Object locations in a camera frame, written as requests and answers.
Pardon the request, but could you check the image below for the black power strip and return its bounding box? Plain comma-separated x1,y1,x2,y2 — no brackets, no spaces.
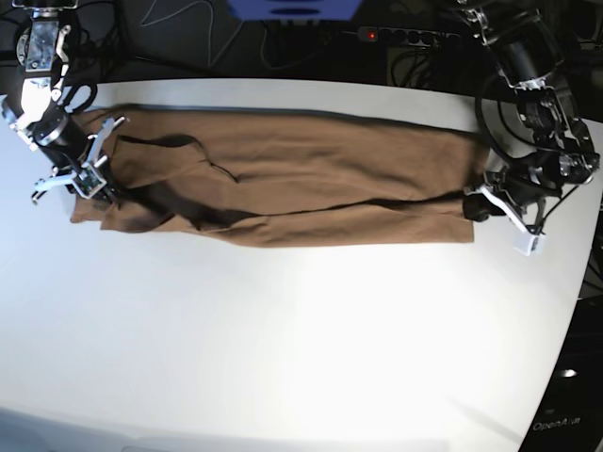
353,26,463,49

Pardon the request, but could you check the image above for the blue box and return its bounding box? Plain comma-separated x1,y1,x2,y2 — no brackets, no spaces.
228,0,362,21

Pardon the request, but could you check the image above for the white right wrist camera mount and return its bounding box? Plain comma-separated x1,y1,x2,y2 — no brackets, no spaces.
31,116,127,205

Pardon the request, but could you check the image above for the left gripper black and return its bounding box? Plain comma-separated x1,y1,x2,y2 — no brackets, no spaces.
463,167,549,221

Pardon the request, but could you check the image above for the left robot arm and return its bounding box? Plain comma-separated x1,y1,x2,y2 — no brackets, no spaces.
447,1,600,232

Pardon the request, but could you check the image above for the tan brown T-shirt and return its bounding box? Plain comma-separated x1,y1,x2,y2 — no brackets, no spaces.
72,105,489,248

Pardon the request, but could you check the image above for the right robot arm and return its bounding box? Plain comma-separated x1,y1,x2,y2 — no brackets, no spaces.
1,1,126,203

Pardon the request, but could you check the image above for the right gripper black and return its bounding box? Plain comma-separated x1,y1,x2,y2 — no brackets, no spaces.
31,110,122,205

